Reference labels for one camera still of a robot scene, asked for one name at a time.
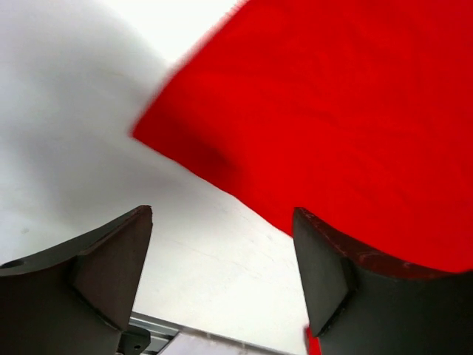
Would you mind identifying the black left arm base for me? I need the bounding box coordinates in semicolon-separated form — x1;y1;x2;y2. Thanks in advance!
120;312;180;355

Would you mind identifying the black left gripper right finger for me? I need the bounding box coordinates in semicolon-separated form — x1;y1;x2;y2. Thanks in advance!
293;208;472;354

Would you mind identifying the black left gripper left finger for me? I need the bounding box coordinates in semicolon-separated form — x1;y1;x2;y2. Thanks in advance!
1;206;152;355

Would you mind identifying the red t-shirt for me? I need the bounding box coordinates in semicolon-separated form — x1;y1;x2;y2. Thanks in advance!
131;0;473;355

